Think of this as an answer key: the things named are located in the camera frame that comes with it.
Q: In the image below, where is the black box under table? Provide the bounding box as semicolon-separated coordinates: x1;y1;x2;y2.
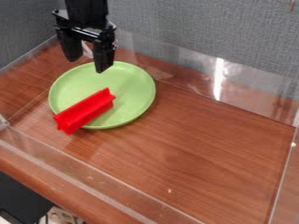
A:
0;172;54;224

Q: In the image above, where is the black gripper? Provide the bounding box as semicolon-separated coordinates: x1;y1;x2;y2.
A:
52;0;117;74

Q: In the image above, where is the clear acrylic enclosure wall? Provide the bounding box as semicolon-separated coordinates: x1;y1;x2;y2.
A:
0;31;299;224

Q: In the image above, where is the red plastic block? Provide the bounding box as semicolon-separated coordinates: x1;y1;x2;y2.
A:
53;87;116;135

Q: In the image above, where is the green round plate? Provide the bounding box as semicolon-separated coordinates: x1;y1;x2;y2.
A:
48;61;156;130

